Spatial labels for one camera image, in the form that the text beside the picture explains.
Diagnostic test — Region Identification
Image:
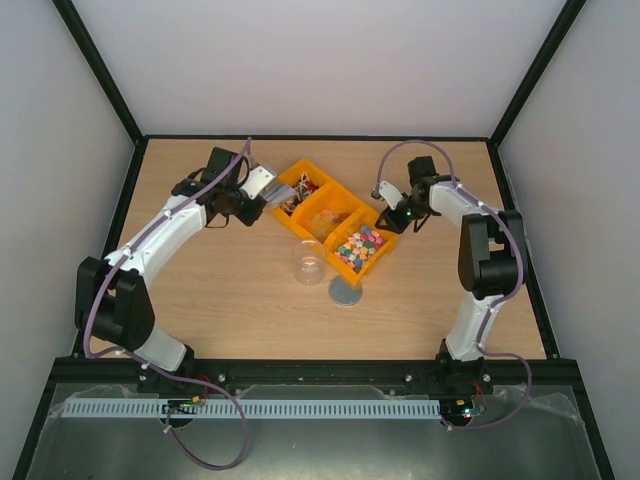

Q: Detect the yellow bin with colourful candies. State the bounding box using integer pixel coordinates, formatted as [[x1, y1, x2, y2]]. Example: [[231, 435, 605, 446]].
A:
[[324, 207, 398, 286]]

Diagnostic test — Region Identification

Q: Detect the metal scoop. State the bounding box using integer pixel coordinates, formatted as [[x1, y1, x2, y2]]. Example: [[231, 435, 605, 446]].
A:
[[262, 183, 296, 209]]

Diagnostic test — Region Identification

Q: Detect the yellow bin with gummies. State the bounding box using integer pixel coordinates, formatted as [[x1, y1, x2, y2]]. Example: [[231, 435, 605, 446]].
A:
[[290, 182, 363, 243]]

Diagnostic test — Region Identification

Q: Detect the yellow bin with lollipops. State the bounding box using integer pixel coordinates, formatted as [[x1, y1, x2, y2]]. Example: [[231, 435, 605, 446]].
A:
[[272, 159, 334, 238]]

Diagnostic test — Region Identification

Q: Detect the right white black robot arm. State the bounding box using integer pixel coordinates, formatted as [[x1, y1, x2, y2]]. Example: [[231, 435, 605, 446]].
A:
[[372, 156, 527, 392]]

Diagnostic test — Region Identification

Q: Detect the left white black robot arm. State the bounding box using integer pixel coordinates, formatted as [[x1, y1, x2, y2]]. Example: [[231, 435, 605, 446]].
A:
[[75, 145, 277, 373]]

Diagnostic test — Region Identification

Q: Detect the clear plastic jar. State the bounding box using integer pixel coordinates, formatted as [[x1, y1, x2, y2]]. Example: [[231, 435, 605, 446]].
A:
[[292, 239, 326, 285]]

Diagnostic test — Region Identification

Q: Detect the grey round jar lid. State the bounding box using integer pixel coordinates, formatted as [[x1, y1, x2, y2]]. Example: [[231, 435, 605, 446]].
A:
[[328, 276, 363, 307]]

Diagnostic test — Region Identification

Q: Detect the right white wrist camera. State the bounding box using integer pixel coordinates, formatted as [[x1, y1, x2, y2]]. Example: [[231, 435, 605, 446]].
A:
[[371, 180, 404, 210]]

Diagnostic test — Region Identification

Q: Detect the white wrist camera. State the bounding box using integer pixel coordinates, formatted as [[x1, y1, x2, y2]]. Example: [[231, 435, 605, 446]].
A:
[[240, 165, 277, 199], [371, 180, 404, 210]]

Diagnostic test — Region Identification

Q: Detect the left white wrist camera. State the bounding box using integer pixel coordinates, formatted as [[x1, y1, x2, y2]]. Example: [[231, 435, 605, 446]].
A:
[[240, 165, 277, 199]]

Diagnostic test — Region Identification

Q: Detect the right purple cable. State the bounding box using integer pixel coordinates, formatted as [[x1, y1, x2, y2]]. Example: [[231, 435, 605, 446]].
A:
[[374, 139, 534, 433]]

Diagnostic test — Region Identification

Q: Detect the purple cable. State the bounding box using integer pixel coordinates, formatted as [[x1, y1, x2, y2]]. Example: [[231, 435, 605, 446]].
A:
[[374, 139, 534, 433], [82, 136, 250, 471]]

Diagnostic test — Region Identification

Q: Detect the grey slotted cable duct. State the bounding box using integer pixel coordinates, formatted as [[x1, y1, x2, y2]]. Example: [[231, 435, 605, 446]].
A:
[[61, 398, 441, 420]]

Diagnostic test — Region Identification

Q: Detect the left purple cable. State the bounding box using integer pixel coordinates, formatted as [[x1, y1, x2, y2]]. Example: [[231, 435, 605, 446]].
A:
[[82, 136, 250, 471]]

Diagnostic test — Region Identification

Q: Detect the black front mounting rail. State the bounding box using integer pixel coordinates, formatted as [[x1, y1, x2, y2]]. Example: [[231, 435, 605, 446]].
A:
[[51, 357, 581, 396]]

